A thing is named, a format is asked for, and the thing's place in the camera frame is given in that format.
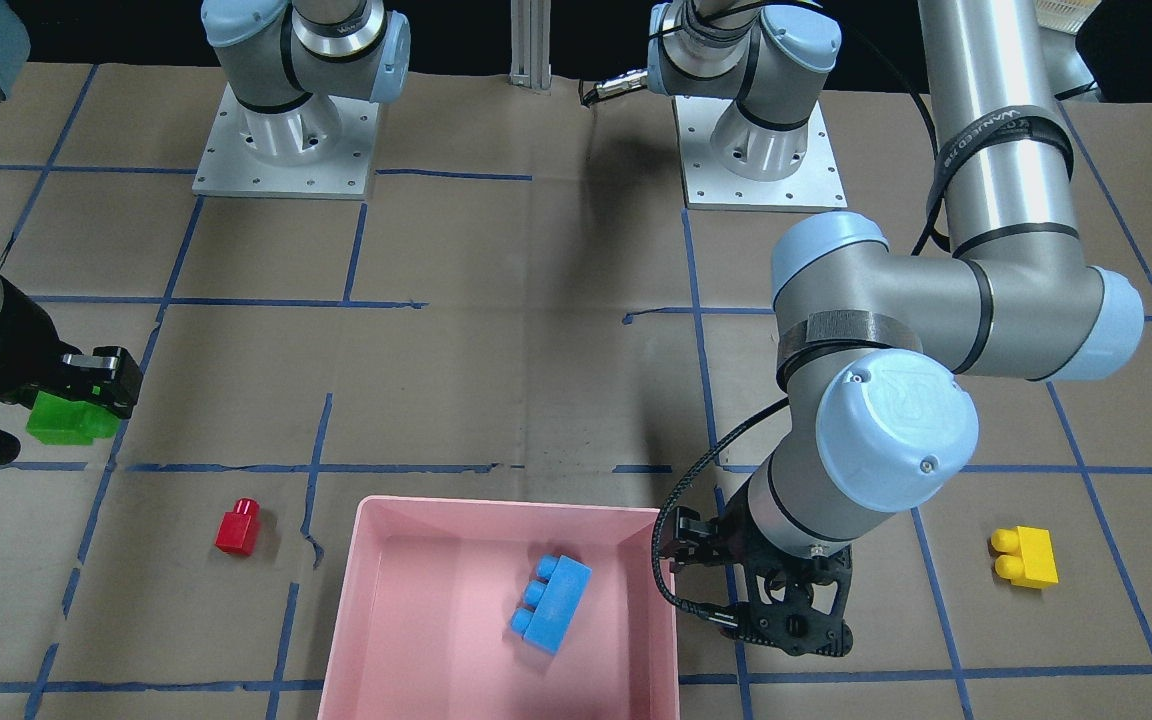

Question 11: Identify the aluminium frame post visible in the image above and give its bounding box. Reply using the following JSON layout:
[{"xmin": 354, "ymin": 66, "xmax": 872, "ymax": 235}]
[{"xmin": 508, "ymin": 0, "xmax": 552, "ymax": 94}]

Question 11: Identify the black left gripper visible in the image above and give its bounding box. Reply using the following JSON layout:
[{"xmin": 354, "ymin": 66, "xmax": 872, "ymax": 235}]
[{"xmin": 658, "ymin": 505, "xmax": 854, "ymax": 659}]

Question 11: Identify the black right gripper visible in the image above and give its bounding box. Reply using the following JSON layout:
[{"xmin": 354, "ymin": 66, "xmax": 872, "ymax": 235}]
[{"xmin": 0, "ymin": 290, "xmax": 143, "ymax": 465}]

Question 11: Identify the blue toy block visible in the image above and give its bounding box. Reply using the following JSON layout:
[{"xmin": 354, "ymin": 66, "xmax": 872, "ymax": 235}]
[{"xmin": 508, "ymin": 553, "xmax": 593, "ymax": 655}]

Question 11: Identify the yellow toy block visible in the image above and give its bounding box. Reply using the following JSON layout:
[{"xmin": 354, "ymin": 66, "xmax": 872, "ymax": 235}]
[{"xmin": 990, "ymin": 525, "xmax": 1059, "ymax": 589}]

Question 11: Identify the red toy block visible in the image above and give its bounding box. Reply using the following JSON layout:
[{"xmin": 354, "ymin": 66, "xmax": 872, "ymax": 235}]
[{"xmin": 212, "ymin": 497, "xmax": 262, "ymax": 558}]

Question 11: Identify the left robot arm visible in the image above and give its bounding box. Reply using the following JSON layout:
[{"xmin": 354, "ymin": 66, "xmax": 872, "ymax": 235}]
[{"xmin": 652, "ymin": 1, "xmax": 1146, "ymax": 657}]

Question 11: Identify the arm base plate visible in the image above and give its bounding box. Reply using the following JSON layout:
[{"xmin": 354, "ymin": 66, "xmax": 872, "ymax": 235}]
[
  {"xmin": 673, "ymin": 96, "xmax": 847, "ymax": 213},
  {"xmin": 192, "ymin": 88, "xmax": 385, "ymax": 200}
]

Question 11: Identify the pink plastic box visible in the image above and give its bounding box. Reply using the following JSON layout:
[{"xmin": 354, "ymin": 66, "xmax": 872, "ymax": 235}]
[{"xmin": 317, "ymin": 497, "xmax": 680, "ymax": 719}]

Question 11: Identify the green toy block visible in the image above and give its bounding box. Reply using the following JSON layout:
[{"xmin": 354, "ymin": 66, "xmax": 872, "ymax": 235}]
[{"xmin": 26, "ymin": 392, "xmax": 122, "ymax": 446}]

